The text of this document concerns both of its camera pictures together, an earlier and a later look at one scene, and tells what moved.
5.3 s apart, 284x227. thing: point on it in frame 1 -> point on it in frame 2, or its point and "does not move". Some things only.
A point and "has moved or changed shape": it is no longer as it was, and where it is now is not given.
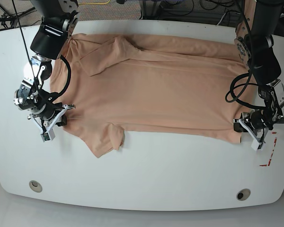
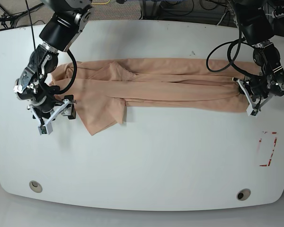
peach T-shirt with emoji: (135, 83) has moved or changed shape
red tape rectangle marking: (271, 154) does not move
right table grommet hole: (243, 194) does not move
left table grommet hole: (35, 186) does not move
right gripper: (258, 119) -> (259, 86)
